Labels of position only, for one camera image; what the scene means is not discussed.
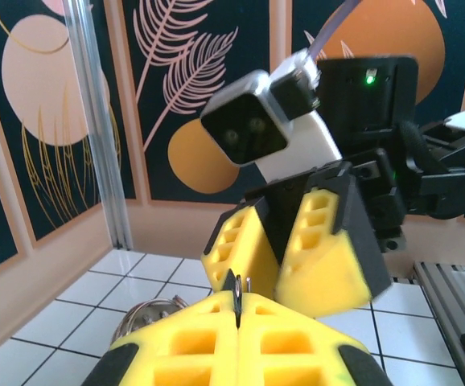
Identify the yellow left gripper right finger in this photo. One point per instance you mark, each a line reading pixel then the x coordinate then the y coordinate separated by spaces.
pixel 289 350

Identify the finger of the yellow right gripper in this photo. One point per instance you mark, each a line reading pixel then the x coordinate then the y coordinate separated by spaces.
pixel 236 249
pixel 321 273

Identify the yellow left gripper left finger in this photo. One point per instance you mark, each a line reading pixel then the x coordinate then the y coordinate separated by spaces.
pixel 184 346

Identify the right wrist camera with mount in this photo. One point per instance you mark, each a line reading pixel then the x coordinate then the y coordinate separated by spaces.
pixel 248 116

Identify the long aluminium mounting rail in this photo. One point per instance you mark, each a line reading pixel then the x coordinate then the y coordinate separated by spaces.
pixel 453 305

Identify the aluminium corner post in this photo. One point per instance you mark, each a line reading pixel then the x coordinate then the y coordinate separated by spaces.
pixel 95 120

